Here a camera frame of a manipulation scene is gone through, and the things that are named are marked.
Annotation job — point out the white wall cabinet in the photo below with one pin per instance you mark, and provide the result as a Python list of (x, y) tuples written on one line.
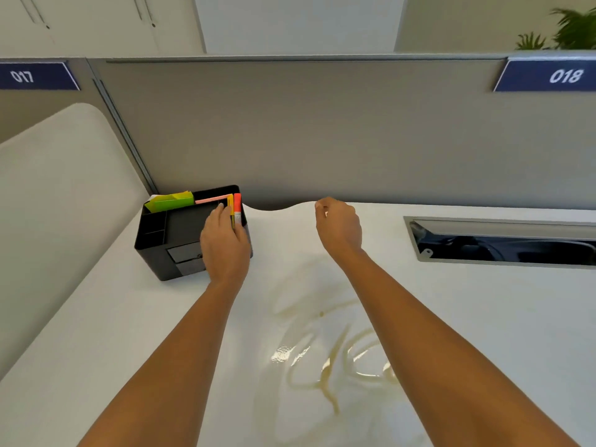
[(93, 23)]

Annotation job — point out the green potted plant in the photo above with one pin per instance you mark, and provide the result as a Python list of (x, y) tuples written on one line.
[(575, 30)]

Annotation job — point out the yellow highlighter marker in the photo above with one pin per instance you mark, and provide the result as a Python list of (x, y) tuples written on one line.
[(230, 209)]

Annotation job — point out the person's right forearm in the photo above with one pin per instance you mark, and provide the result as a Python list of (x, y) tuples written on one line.
[(433, 358)]

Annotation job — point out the orange highlighter marker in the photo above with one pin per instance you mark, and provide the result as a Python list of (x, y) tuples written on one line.
[(237, 204)]

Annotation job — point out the cream side partition panel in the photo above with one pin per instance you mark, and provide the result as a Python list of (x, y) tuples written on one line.
[(60, 209)]

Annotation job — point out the brownish liquid spill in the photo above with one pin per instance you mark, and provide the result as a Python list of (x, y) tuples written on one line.
[(335, 353)]

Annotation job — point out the pink sticky note pad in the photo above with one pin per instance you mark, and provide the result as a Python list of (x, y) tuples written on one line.
[(212, 199)]

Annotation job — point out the person's left thumb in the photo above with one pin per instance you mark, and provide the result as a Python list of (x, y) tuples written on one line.
[(241, 235)]

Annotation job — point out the grey desk partition panel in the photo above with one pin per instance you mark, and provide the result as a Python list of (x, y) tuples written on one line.
[(326, 130)]

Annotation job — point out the blue number sign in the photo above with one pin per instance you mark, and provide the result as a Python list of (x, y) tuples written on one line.
[(549, 75), (32, 76)]

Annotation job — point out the person's right fingers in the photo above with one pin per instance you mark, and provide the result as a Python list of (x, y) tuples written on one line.
[(326, 207)]

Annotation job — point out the person's right hand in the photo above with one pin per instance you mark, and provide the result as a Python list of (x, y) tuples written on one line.
[(341, 230)]

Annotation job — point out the black desk organizer box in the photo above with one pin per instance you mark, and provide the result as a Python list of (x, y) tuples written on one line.
[(158, 237)]

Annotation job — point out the person's left forearm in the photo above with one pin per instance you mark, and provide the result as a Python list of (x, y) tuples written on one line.
[(177, 367)]

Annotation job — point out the person's left hand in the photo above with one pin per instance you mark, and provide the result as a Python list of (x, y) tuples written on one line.
[(226, 251)]

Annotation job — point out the green sticky note pad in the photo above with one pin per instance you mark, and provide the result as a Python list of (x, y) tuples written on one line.
[(170, 202)]

